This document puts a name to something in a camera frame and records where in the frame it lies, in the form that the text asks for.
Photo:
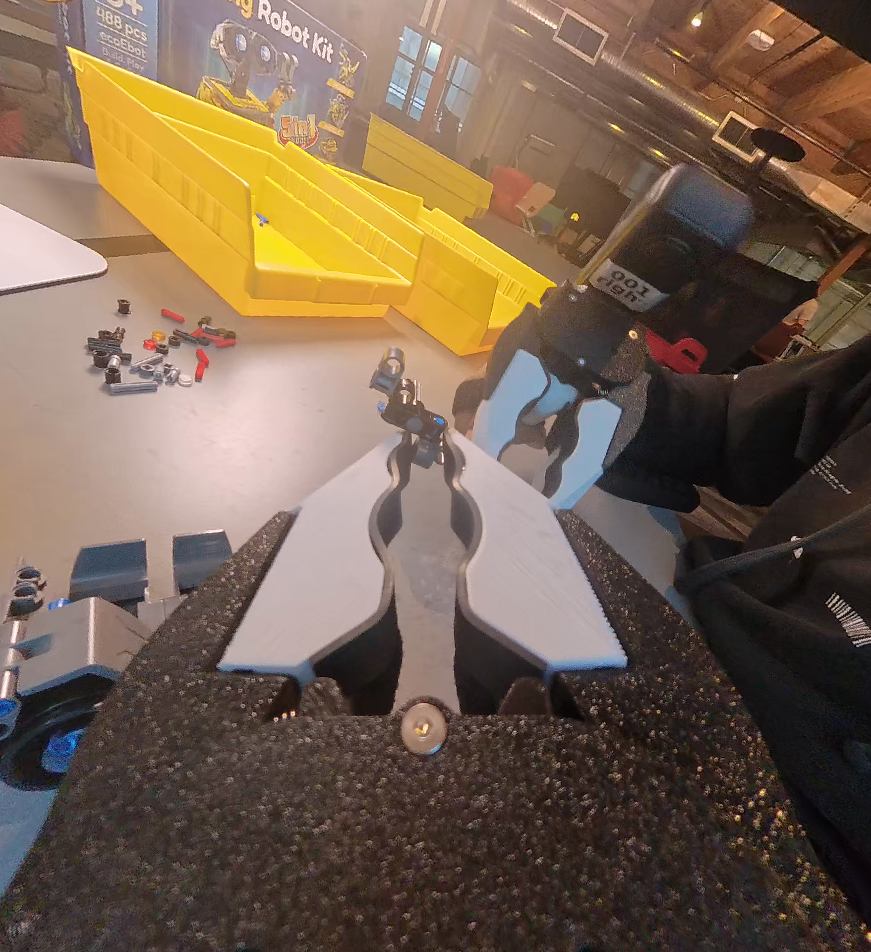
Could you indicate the person's right hand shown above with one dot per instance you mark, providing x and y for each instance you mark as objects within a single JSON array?
[{"x": 471, "y": 405}]

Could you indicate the grey toy cab assembly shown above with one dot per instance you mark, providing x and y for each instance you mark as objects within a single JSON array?
[{"x": 71, "y": 639}]

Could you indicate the stack of yellow bins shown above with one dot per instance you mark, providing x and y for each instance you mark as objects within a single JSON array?
[{"x": 420, "y": 167}]

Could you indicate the pile of small toy pieces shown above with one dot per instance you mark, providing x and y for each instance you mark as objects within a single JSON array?
[{"x": 134, "y": 386}]

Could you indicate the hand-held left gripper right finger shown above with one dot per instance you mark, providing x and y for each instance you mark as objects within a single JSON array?
[{"x": 539, "y": 587}]

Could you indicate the red chair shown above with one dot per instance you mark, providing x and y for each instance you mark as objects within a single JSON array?
[{"x": 509, "y": 186}]

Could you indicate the black connector with blue pin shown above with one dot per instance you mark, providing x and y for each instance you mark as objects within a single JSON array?
[{"x": 405, "y": 409}]

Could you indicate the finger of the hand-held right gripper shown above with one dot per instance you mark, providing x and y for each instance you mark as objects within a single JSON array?
[
  {"x": 498, "y": 401},
  {"x": 591, "y": 446}
]

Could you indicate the black rectangular panel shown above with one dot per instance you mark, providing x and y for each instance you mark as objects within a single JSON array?
[{"x": 591, "y": 208}]

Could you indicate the white ceiling air vent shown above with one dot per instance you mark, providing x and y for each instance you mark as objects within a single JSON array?
[
  {"x": 580, "y": 33},
  {"x": 735, "y": 134}
]

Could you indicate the black partition panel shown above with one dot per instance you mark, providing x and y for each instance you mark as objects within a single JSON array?
[{"x": 755, "y": 320}]

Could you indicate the beige folding chair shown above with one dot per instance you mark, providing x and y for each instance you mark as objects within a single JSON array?
[{"x": 538, "y": 204}]

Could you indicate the person's black hoodie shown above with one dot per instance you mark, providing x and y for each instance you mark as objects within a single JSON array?
[{"x": 814, "y": 669}]

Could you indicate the black round stand lamp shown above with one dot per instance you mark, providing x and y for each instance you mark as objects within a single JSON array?
[{"x": 777, "y": 143}]

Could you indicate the white book stand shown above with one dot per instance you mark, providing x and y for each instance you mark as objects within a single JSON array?
[{"x": 4, "y": 238}]

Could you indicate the grey desk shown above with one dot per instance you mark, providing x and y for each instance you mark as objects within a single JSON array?
[{"x": 182, "y": 461}]

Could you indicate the small black blue-pin assembly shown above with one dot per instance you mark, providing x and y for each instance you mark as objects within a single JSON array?
[{"x": 390, "y": 364}]

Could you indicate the wide yellow bin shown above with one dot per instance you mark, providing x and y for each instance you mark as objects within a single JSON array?
[
  {"x": 457, "y": 312},
  {"x": 182, "y": 216}
]

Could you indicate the colourful toy box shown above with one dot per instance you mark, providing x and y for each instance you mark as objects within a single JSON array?
[{"x": 294, "y": 44}]

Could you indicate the paned window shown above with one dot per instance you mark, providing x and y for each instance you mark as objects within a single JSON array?
[{"x": 428, "y": 74}]

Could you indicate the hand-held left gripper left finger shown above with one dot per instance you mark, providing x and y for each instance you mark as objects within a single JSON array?
[{"x": 316, "y": 587}]

